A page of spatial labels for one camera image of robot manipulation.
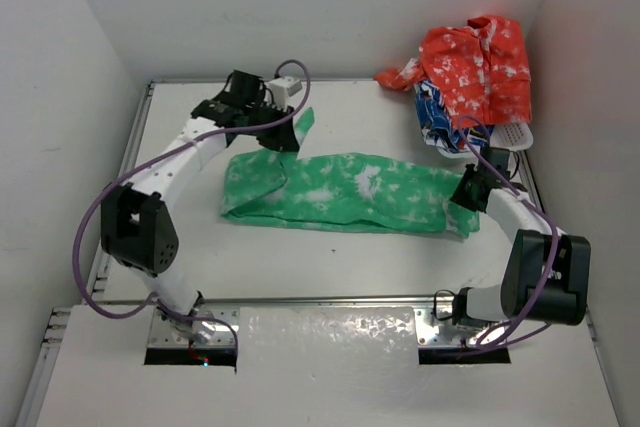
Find orange tie-dye shirt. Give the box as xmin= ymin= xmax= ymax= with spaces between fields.
xmin=374 ymin=15 xmax=532 ymax=127

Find blue patterned garment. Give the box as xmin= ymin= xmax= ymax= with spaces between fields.
xmin=413 ymin=80 xmax=471 ymax=156

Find green tie-dye trousers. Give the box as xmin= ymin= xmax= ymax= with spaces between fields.
xmin=219 ymin=106 xmax=481 ymax=241

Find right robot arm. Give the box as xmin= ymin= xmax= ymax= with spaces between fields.
xmin=449 ymin=146 xmax=591 ymax=328

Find white front cover panel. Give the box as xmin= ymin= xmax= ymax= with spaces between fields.
xmin=38 ymin=306 xmax=616 ymax=426

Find white plastic basket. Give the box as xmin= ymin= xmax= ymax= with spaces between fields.
xmin=434 ymin=122 xmax=534 ymax=159

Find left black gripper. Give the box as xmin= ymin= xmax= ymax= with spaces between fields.
xmin=243 ymin=100 xmax=299 ymax=152

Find aluminium table frame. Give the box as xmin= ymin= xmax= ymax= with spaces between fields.
xmin=14 ymin=77 xmax=601 ymax=427

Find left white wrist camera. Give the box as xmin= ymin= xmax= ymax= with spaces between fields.
xmin=266 ymin=76 xmax=302 ymax=100

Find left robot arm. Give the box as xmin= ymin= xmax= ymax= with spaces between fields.
xmin=100 ymin=70 xmax=310 ymax=325

